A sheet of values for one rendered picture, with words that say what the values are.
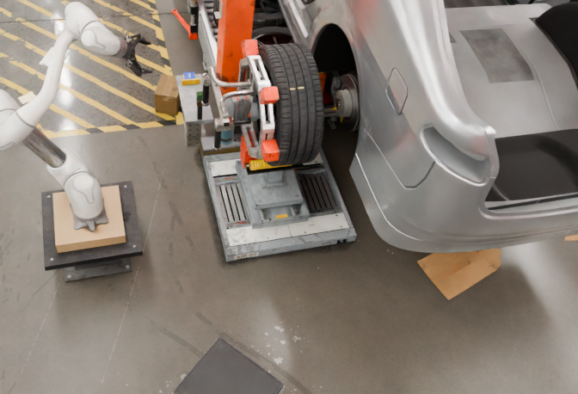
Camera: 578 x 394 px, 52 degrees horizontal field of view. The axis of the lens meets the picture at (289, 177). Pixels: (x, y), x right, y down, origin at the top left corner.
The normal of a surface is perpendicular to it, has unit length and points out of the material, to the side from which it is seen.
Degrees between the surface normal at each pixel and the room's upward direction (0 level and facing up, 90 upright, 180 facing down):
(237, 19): 90
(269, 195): 0
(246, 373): 0
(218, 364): 0
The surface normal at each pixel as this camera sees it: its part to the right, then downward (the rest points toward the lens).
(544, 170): 0.14, -0.63
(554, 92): 0.22, -0.30
